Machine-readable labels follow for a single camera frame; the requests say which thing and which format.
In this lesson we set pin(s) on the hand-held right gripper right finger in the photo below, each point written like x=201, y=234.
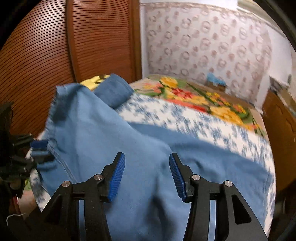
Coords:
x=177, y=178

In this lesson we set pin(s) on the yellow plush toy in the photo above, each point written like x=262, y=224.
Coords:
x=89, y=83

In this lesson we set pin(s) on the blue denim pants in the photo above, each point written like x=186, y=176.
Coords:
x=92, y=129

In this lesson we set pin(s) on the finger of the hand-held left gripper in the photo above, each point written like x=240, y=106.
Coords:
x=42, y=158
x=39, y=144

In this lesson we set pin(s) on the brown louvered wardrobe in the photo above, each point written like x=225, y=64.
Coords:
x=69, y=46

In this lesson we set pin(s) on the light blue cloth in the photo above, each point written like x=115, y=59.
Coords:
x=215, y=78

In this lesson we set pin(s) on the flower-patterned blanket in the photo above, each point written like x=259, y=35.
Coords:
x=185, y=92

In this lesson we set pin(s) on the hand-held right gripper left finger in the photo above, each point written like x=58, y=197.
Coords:
x=116, y=178

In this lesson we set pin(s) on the wooden cabinet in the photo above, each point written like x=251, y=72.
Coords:
x=279, y=129

